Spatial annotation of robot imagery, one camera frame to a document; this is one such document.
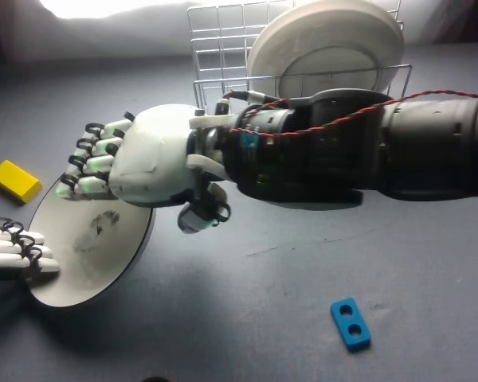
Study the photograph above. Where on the brown round disc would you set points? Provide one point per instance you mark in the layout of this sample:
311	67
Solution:
155	379

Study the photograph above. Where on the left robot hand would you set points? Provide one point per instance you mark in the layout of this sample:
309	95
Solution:
8	254

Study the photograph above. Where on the blue block with two holes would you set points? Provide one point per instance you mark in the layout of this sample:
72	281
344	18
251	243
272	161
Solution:
350	324

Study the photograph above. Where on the yellow wooden block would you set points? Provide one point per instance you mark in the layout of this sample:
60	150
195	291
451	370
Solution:
14	179

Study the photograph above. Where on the white plate with dark rim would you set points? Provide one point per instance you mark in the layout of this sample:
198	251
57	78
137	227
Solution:
322	40
95	254

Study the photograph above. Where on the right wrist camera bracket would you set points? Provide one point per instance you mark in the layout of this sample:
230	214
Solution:
207	121

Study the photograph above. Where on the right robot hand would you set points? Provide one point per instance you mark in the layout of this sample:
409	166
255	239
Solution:
151	159

